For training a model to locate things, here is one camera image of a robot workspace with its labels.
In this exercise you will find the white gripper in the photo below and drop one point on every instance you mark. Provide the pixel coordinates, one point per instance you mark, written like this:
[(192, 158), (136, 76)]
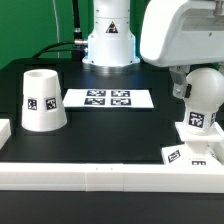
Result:
[(182, 32)]

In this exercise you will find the white lamp bulb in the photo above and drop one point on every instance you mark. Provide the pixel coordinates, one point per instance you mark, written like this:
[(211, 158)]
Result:
[(206, 96)]

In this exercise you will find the white lamp base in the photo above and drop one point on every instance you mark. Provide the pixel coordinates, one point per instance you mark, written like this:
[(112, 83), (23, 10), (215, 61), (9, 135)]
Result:
[(206, 149)]

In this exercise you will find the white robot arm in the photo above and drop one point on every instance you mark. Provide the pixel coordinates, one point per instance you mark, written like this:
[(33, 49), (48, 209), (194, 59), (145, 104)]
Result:
[(111, 45)]

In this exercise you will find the white lamp shade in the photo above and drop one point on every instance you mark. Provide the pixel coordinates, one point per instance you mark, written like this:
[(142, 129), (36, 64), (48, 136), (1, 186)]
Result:
[(42, 108)]

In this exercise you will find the white marker sheet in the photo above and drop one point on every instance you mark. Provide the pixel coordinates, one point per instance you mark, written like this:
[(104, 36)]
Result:
[(108, 98)]

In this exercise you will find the white front fence rail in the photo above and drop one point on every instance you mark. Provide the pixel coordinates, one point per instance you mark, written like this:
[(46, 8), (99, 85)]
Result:
[(110, 177)]

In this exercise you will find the white fence rail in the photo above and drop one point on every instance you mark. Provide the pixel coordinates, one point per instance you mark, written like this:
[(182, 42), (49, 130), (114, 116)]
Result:
[(5, 131), (110, 177)]

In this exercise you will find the white left fence rail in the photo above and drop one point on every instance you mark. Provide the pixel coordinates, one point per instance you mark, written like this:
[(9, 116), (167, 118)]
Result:
[(5, 131)]

